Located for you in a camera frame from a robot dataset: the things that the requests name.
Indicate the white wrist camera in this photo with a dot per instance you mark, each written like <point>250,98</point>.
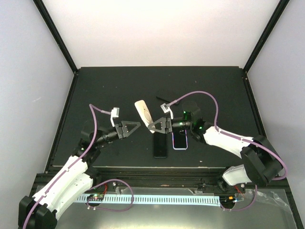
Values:
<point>166,109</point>
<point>114,114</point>

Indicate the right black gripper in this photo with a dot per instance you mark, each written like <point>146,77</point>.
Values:
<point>164,121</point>

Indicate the left circuit board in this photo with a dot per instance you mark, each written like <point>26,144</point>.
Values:
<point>95,197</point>

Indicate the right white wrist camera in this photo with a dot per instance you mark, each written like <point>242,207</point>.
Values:
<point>166,109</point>

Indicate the black frame post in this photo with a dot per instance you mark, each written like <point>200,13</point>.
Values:
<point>55,33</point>
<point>277,13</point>

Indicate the right black frame post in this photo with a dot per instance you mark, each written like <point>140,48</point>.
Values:
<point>277,13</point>

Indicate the beige phone case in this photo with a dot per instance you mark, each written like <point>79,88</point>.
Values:
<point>144,112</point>

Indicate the right circuit board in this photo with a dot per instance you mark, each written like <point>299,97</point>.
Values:
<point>234,199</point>

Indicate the lavender phone case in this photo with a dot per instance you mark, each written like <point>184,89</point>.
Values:
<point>179,148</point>

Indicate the black phone case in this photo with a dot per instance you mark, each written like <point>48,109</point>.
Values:
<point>159,145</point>

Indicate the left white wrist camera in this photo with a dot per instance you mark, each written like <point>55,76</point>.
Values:
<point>114,114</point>

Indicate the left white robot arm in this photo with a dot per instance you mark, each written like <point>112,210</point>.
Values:
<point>44,208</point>

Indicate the black front rail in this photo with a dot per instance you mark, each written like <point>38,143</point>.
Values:
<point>175,177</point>

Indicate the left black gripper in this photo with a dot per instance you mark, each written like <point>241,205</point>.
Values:
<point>121,128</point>

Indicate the left black frame post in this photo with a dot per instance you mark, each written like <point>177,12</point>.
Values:
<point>55,33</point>

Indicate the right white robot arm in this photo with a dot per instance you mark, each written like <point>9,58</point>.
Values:
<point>260,162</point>

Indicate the light blue cable duct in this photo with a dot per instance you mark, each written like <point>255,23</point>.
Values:
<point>154,200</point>

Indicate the circuit board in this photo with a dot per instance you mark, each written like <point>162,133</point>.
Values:
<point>95,197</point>
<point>234,199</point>

